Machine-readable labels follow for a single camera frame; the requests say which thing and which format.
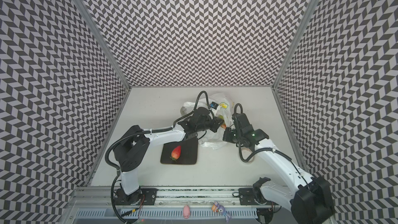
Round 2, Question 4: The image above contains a white plastic bag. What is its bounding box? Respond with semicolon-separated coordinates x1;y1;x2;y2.
177;91;234;149

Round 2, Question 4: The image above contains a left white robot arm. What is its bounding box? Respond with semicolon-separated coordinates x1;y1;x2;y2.
105;91;223;204

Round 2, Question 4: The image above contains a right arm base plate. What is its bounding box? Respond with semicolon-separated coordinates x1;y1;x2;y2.
237;188;280;207

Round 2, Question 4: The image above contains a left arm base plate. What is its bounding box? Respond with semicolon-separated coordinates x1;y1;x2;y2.
114;188;158;205

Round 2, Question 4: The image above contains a beige masking tape roll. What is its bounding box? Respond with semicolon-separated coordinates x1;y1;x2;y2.
240;147;254;164

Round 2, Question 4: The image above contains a purple toy figure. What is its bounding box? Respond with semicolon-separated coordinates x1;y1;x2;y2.
211;201;232;223

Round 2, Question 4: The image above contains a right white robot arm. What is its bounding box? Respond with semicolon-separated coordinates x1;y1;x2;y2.
223;103;335;224

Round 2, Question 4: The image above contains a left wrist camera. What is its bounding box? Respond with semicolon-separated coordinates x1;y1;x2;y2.
210;102;219;110

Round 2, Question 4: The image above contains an aluminium front rail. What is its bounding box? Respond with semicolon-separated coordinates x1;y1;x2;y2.
65;185;295;209

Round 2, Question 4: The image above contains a black square mat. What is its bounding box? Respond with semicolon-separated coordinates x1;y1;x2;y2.
160;138;199;166

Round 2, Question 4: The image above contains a red fake strawberry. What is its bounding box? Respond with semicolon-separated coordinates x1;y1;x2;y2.
170;146;181;161

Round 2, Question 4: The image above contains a pink toy figure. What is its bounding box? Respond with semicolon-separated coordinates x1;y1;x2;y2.
182;205;191;219

